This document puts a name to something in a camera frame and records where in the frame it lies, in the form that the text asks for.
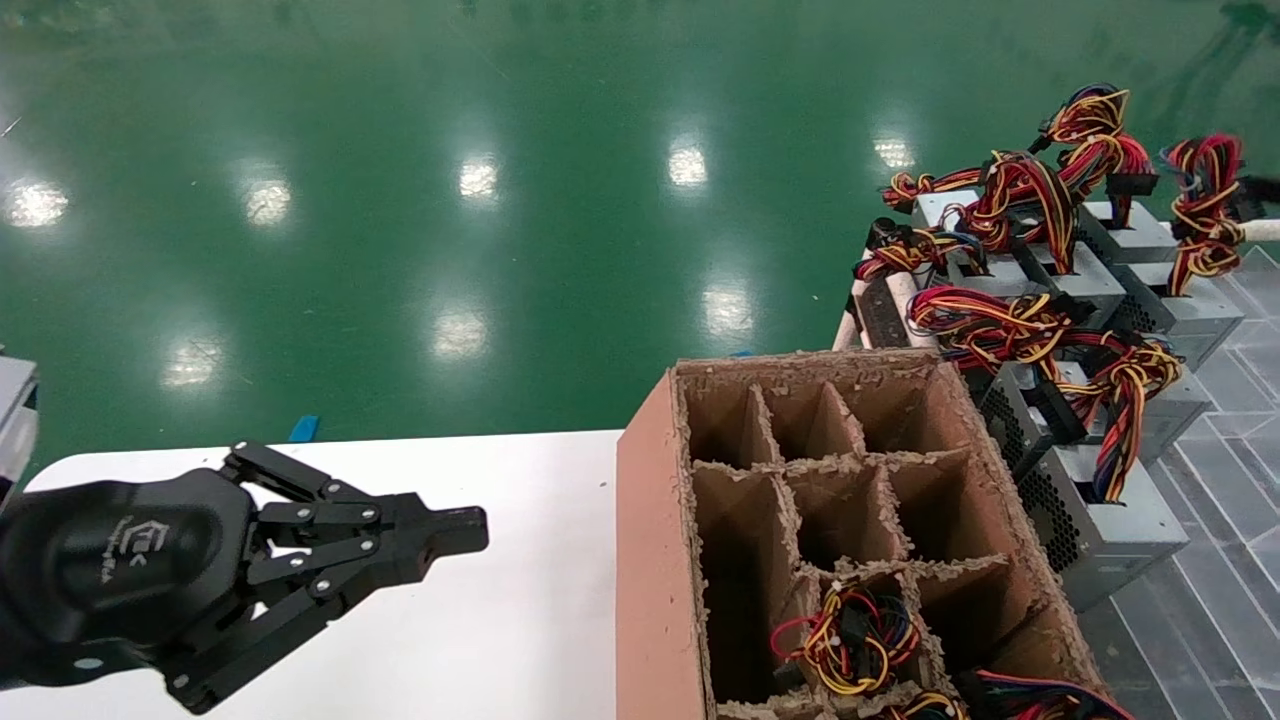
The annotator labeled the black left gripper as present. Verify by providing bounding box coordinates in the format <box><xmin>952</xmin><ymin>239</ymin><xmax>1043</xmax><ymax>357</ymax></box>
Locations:
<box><xmin>0</xmin><ymin>442</ymin><xmax>489</xmax><ymax>714</ymax></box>

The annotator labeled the black roller track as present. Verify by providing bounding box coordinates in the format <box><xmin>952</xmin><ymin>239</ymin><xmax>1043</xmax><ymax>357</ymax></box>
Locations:
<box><xmin>858</xmin><ymin>278</ymin><xmax>913</xmax><ymax>349</ymax></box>

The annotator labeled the grey power supply with cables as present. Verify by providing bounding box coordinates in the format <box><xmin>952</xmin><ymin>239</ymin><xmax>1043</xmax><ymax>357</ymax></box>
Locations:
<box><xmin>980</xmin><ymin>338</ymin><xmax>1193</xmax><ymax>613</ymax></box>
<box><xmin>875</xmin><ymin>690</ymin><xmax>971</xmax><ymax>720</ymax></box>
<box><xmin>1115</xmin><ymin>133</ymin><xmax>1248</xmax><ymax>371</ymax></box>
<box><xmin>855</xmin><ymin>222</ymin><xmax>1129</xmax><ymax>329</ymax></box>
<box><xmin>908</xmin><ymin>285</ymin><xmax>1213</xmax><ymax>463</ymax></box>
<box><xmin>1030</xmin><ymin>85</ymin><xmax>1181</xmax><ymax>269</ymax></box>
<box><xmin>955</xmin><ymin>668</ymin><xmax>1136</xmax><ymax>720</ymax></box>
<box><xmin>770</xmin><ymin>583</ymin><xmax>921</xmax><ymax>698</ymax></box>
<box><xmin>882</xmin><ymin>150</ymin><xmax>1079</xmax><ymax>276</ymax></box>

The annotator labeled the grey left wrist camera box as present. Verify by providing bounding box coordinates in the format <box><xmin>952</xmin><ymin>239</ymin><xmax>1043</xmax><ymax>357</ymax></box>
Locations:
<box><xmin>0</xmin><ymin>355</ymin><xmax>41</xmax><ymax>501</ymax></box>

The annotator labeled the brown cardboard box with dividers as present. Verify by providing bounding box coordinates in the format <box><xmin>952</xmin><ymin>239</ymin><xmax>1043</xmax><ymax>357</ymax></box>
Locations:
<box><xmin>617</xmin><ymin>347</ymin><xmax>1133</xmax><ymax>720</ymax></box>

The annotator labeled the clear plastic grid tray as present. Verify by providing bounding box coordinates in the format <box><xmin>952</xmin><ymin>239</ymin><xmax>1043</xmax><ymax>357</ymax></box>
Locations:
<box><xmin>1080</xmin><ymin>245</ymin><xmax>1280</xmax><ymax>720</ymax></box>

